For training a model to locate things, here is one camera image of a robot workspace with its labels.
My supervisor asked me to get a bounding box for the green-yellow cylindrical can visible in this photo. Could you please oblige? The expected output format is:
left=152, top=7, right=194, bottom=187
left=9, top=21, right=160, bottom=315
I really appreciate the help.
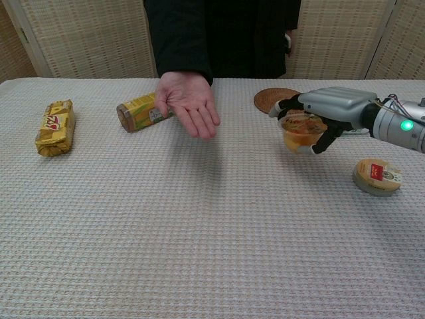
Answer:
left=116, top=92, right=175, bottom=134

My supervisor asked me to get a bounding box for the yellow biscuit pack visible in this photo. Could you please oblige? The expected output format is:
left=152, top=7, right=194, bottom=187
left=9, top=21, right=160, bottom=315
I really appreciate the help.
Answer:
left=35, top=98, right=76, bottom=157

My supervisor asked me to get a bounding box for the white woven tablecloth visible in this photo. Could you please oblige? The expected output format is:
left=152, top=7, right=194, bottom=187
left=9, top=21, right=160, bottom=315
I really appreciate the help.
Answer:
left=0, top=78, right=425, bottom=319

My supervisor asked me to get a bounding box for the person's black torso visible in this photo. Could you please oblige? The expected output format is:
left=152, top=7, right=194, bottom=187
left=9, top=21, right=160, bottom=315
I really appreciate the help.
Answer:
left=199, top=0, right=302, bottom=79

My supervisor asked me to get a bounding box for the round tan tin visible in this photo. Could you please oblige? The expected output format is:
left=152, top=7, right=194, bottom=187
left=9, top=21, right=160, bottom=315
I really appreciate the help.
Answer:
left=351, top=158, right=404, bottom=197

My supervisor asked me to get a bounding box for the thin coloured wire bundle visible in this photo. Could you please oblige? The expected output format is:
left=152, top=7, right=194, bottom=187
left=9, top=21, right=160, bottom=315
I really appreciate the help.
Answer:
left=375, top=94, right=408, bottom=112

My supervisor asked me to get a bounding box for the beige woven screen panel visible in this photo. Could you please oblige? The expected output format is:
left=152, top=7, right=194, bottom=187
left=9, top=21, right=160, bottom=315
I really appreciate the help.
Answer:
left=286, top=0, right=398, bottom=80
left=365, top=0, right=425, bottom=80
left=0, top=0, right=38, bottom=82
left=13, top=0, right=159, bottom=80

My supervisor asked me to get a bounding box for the orange fruit jelly cup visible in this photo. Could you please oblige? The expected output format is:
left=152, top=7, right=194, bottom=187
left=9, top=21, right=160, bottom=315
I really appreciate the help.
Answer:
left=278, top=111, right=328, bottom=156

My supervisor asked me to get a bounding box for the person's left hand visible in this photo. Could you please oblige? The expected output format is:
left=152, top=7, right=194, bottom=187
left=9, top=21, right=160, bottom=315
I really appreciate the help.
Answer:
left=286, top=29, right=296, bottom=59

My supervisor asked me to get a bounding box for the person's right hand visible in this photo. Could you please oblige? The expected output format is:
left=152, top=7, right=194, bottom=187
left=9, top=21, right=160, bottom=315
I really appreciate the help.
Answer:
left=155, top=71, right=222, bottom=140

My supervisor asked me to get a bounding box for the brown woven coaster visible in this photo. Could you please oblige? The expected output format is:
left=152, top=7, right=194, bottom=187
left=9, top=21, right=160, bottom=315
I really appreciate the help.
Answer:
left=254, top=87, right=303, bottom=116

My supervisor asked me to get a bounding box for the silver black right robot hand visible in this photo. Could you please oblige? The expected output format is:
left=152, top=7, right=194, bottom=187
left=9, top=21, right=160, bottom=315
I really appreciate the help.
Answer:
left=268, top=86, right=378, bottom=156

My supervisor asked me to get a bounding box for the person's right arm black sleeve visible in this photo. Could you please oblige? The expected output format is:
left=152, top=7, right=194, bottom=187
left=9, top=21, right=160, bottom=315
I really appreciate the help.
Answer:
left=143, top=0, right=214, bottom=86

